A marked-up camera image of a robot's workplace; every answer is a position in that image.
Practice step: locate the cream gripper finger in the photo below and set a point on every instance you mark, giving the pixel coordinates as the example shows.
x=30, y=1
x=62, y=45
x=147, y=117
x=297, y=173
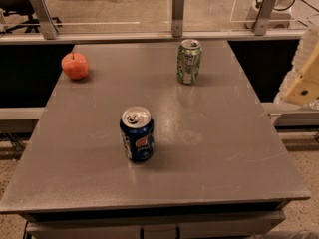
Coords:
x=300, y=86

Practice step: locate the blue pepsi can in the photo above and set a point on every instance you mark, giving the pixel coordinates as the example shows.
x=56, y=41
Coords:
x=137, y=127

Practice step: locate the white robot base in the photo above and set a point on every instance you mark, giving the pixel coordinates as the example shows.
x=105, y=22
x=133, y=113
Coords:
x=281, y=14

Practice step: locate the green soda can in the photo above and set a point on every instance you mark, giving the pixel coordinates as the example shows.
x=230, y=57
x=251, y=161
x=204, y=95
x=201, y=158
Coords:
x=188, y=61

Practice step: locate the red apple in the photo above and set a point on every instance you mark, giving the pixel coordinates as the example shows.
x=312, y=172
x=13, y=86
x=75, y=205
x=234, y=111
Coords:
x=75, y=66

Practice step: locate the black office chair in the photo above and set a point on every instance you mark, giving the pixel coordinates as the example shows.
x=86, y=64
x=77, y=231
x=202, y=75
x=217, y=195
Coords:
x=21, y=8

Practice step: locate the right metal bracket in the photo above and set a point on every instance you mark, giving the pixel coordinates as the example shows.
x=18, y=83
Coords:
x=261, y=23

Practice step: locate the metal bracket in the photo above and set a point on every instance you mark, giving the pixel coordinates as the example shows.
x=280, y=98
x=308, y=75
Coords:
x=47, y=26
x=261, y=23
x=177, y=18

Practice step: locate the middle metal bracket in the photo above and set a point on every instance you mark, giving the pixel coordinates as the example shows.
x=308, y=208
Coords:
x=177, y=18

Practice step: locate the left metal bracket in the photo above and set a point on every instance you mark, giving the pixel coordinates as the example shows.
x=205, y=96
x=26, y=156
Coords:
x=47, y=26

